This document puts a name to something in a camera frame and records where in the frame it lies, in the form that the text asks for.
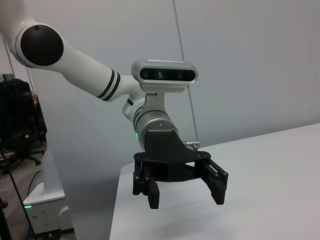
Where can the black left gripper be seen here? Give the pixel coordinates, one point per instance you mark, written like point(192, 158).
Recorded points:
point(165, 150)

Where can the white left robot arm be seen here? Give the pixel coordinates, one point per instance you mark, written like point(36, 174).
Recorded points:
point(82, 67)

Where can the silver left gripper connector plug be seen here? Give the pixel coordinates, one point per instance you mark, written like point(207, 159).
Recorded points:
point(191, 144)

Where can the white machine base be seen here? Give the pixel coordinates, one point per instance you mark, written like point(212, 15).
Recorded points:
point(52, 175)

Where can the black office chair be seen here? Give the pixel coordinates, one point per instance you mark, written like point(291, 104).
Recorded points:
point(20, 117)

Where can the silver camera mount bracket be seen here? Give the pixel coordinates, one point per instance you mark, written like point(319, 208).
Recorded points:
point(155, 102)

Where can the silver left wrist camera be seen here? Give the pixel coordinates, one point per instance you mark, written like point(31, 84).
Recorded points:
point(165, 74)

